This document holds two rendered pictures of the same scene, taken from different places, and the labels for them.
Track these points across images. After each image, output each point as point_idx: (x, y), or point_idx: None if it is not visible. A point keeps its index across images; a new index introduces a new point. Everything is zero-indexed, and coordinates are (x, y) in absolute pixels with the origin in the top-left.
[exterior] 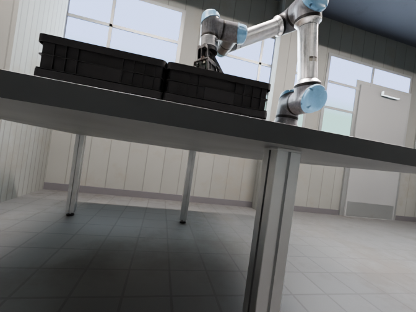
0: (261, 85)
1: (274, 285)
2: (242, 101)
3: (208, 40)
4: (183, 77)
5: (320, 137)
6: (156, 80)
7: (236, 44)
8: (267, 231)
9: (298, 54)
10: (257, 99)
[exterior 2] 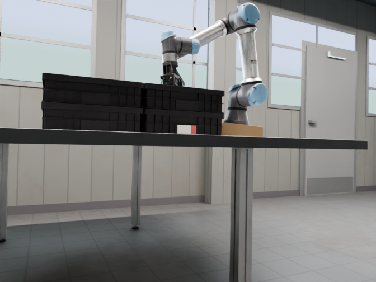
0: (217, 93)
1: (247, 228)
2: (205, 107)
3: (170, 57)
4: (158, 93)
5: (262, 140)
6: (137, 98)
7: None
8: (240, 197)
9: (241, 57)
10: (215, 104)
